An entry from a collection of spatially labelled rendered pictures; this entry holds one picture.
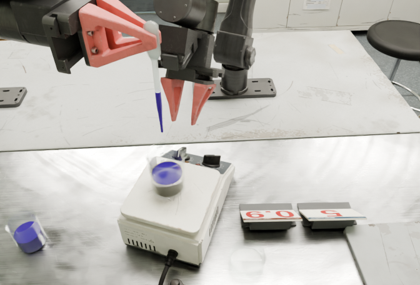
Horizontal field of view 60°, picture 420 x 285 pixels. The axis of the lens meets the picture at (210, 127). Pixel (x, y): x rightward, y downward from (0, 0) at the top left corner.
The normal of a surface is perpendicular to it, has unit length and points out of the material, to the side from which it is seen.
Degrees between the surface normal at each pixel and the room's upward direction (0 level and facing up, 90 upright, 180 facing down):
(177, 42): 59
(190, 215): 0
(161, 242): 90
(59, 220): 0
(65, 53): 90
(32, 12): 90
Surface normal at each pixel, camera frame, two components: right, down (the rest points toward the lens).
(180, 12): -0.36, 0.12
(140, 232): -0.30, 0.62
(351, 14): 0.07, 0.65
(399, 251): 0.00, -0.76
